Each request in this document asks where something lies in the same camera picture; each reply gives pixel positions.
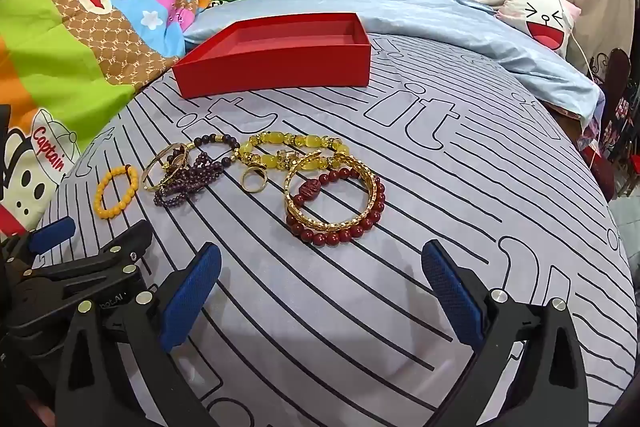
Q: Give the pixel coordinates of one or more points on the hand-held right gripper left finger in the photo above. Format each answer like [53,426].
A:
[192,302]

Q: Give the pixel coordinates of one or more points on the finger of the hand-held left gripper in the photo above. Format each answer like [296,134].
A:
[50,235]
[125,241]

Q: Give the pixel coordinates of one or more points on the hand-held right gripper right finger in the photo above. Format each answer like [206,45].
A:
[450,292]

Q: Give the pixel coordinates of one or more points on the thin gold bangle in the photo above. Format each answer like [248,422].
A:
[151,164]

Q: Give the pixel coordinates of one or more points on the wide gold bangle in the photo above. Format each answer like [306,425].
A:
[371,197]

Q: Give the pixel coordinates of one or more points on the red cardboard box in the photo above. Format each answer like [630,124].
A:
[270,67]

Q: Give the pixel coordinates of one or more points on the grey striped bed sheet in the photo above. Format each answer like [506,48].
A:
[400,147]

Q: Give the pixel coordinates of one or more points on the cartoon monkey printed blanket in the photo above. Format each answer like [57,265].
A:
[50,57]

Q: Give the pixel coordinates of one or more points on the light blue quilt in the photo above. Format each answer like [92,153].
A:
[450,17]

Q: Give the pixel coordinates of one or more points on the dark ornate metal chair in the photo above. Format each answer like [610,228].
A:
[620,72]

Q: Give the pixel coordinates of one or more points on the pink cartoon face pillow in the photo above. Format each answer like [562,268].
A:
[545,22]

